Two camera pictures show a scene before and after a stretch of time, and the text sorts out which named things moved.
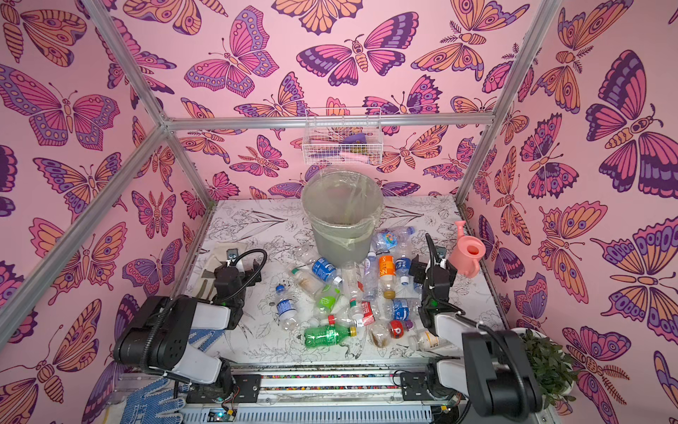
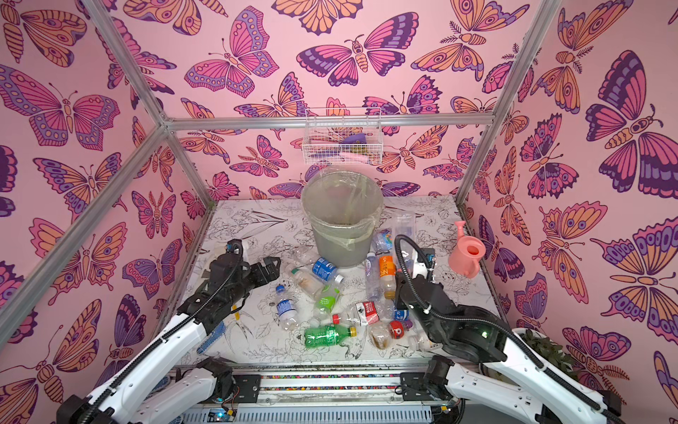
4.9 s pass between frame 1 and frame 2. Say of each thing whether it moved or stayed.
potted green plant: stayed
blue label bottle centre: stayed
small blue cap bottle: stayed
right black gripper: moved
